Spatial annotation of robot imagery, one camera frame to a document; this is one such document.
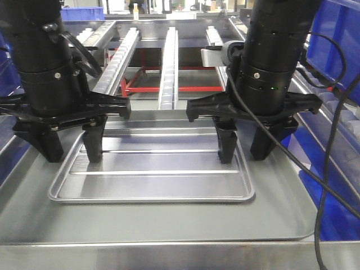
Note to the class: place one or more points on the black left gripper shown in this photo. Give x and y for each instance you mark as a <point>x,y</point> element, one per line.
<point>35,128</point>

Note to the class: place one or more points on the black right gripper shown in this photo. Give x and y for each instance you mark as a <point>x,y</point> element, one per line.
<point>280,125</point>

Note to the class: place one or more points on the small silver metal tray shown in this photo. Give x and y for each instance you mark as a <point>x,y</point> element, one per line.
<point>153,165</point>

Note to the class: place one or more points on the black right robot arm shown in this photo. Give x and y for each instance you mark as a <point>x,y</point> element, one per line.
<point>259,76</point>

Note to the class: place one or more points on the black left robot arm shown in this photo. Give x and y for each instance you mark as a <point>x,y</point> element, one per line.
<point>53,67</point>

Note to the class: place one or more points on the blue plastic box left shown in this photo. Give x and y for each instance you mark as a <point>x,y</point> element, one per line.
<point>10,79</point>

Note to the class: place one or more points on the large grey serving tray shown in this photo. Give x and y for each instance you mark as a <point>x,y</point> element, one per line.
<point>280,209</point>

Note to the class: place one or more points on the blue crate in background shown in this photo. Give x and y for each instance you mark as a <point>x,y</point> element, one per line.
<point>82,13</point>

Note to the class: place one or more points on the steel front rack bar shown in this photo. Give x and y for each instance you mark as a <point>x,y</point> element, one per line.
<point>161,255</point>

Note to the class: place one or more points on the left centre roller rail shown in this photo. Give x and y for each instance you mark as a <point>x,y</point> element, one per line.
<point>113,74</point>

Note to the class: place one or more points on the roller rail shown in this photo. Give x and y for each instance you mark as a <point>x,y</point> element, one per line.
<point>333,87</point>
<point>214,38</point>
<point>113,74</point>
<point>169,88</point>
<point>84,35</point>

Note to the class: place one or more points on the red metal cart frame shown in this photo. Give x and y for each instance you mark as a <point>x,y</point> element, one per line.
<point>112,76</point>

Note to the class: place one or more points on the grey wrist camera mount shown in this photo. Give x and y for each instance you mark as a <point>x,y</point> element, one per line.
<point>220,55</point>

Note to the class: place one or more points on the middle roller rail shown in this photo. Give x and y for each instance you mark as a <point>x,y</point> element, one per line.
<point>169,88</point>

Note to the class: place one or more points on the steel right side rail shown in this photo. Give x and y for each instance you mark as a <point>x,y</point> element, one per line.
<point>345,150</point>

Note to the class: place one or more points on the far left roller rail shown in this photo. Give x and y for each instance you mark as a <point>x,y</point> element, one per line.
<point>84,35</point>

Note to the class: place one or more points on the far right roller rail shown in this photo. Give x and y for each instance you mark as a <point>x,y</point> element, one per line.
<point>333,87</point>

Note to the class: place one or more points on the right centre roller rail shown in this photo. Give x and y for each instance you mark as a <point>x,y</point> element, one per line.
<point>214,38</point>

